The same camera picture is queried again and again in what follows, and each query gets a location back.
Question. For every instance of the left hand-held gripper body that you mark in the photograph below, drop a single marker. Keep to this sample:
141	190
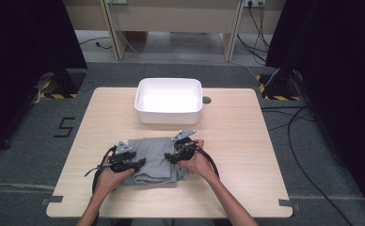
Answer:
121	160

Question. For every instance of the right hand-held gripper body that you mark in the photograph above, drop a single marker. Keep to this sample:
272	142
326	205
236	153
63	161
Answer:
185	150

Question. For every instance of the grey cloth garment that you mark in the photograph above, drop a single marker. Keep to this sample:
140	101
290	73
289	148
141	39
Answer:
154	157

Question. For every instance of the white plastic bin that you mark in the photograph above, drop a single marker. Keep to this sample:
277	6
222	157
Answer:
168	102

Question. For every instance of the person's right hand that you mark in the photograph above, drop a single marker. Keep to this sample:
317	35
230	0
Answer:
199	164

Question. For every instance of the person's left hand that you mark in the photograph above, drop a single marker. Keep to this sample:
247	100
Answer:
110	183

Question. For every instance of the grey floor tape piece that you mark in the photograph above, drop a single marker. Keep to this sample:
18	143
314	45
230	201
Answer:
52	199
286	202

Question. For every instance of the black stand base striped tape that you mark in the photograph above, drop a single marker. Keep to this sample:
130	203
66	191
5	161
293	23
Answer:
279	86
67	81

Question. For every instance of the beige desk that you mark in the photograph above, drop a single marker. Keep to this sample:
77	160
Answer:
171	19

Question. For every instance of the black curtain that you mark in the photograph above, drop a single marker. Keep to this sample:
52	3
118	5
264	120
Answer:
20	62
337	78

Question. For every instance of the white wall socket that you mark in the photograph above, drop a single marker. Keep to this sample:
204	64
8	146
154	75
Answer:
255	2

